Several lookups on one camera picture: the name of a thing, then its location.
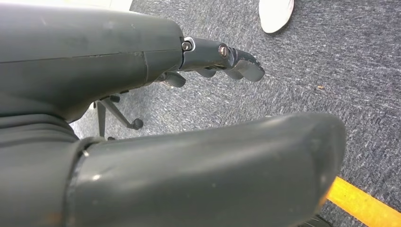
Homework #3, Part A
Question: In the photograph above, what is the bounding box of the person's white shoe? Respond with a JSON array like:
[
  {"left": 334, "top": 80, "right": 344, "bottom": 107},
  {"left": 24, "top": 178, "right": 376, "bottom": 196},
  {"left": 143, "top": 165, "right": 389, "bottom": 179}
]
[{"left": 259, "top": 0, "right": 295, "bottom": 34}]

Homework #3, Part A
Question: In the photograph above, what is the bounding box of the black chair base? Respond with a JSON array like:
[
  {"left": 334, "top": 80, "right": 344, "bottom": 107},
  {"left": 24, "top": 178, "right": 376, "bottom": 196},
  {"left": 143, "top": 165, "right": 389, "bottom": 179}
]
[{"left": 93, "top": 95, "right": 144, "bottom": 140}]

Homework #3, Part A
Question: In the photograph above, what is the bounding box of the yellow floor tape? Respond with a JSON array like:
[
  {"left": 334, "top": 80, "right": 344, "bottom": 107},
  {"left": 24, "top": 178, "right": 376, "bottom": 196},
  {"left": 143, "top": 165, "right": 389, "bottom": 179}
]
[{"left": 325, "top": 176, "right": 401, "bottom": 227}]

